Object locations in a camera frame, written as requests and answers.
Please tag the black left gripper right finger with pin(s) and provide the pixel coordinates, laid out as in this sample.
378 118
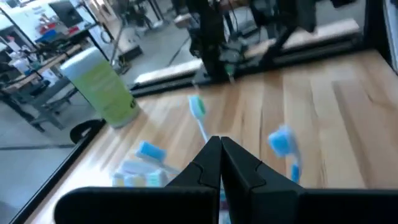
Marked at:
280 205

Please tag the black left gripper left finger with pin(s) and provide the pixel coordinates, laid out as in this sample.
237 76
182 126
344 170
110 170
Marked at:
155 205

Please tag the blue white toothbrush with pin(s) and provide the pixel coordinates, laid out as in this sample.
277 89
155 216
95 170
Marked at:
281 143
150 151

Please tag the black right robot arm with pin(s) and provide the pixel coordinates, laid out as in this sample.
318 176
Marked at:
211 46

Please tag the green disinfecting wipes canister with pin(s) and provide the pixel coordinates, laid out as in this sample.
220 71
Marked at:
102 90

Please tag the grey metal side table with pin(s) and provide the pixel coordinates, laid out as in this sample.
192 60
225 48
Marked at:
46 93

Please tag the black computer monitor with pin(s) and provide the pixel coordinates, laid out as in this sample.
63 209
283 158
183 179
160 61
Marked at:
66 12

